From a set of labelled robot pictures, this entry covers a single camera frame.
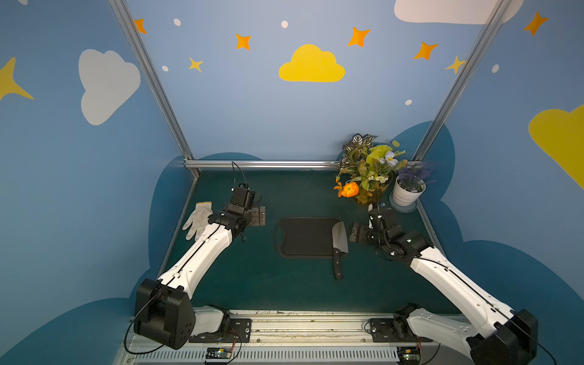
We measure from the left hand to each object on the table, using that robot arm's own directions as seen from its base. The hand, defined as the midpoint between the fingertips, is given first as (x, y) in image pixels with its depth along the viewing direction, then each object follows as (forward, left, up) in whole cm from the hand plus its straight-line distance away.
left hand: (249, 210), depth 84 cm
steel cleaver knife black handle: (-6, -37, -17) cm, 41 cm away
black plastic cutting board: (-1, -22, -19) cm, 29 cm away
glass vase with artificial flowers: (+17, -45, +6) cm, 49 cm away
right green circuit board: (-42, -55, -19) cm, 72 cm away
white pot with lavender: (+19, -68, -3) cm, 71 cm away
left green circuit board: (-43, +6, -19) cm, 47 cm away
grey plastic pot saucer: (+15, -69, -17) cm, 72 cm away
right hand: (-6, -42, -1) cm, 43 cm away
